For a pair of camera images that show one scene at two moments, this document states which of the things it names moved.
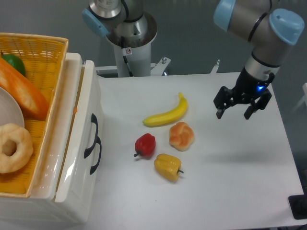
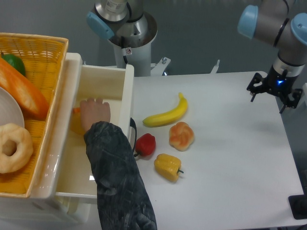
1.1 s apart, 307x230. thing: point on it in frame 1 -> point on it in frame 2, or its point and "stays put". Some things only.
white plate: (10, 111) stays put
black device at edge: (298, 204) stays put
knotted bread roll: (181, 135) stays put
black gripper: (247, 86) -> (278, 83)
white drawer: (82, 180) -> (114, 84)
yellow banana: (161, 119) stays put
